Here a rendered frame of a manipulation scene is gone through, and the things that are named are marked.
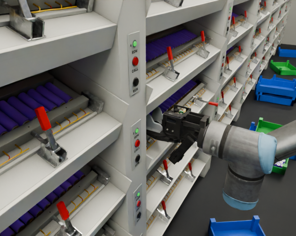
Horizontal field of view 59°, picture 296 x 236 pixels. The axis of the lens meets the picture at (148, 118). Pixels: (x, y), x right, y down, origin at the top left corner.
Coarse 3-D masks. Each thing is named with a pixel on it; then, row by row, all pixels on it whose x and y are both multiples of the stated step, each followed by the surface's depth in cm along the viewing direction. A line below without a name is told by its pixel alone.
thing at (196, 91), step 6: (204, 84) 114; (192, 90) 107; (198, 90) 108; (204, 90) 113; (186, 96) 102; (180, 102) 97; (186, 102) 99; (180, 108) 95; (150, 138) 80; (150, 144) 77
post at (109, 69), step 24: (144, 0) 50; (120, 24) 45; (144, 24) 52; (120, 48) 47; (144, 48) 54; (48, 72) 59; (96, 72) 52; (120, 72) 49; (144, 72) 57; (120, 96) 51; (144, 96) 59; (144, 120) 62; (120, 144) 57; (144, 144) 65; (120, 168) 60; (144, 168) 69; (144, 192) 73; (120, 216) 68; (144, 216) 77
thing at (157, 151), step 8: (192, 80) 119; (200, 80) 115; (208, 80) 115; (208, 88) 117; (216, 88) 115; (200, 96) 110; (208, 96) 112; (192, 104) 103; (184, 112) 97; (200, 112) 108; (152, 144) 79; (160, 144) 80; (168, 144) 81; (152, 152) 76; (160, 152) 77; (152, 160) 74; (152, 168) 77
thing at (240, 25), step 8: (232, 8) 162; (240, 8) 160; (232, 16) 125; (240, 16) 155; (248, 16) 160; (256, 16) 158; (232, 24) 142; (240, 24) 148; (248, 24) 147; (232, 32) 127; (240, 32) 137; (248, 32) 157; (232, 40) 122
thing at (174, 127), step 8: (168, 112) 71; (176, 112) 73; (192, 112) 70; (168, 120) 70; (176, 120) 68; (184, 120) 69; (192, 120) 70; (200, 120) 67; (208, 120) 69; (168, 128) 71; (176, 128) 69; (184, 128) 71; (192, 128) 69; (200, 128) 67; (168, 136) 72; (176, 136) 70; (184, 136) 71; (192, 136) 70; (200, 136) 67; (200, 144) 67
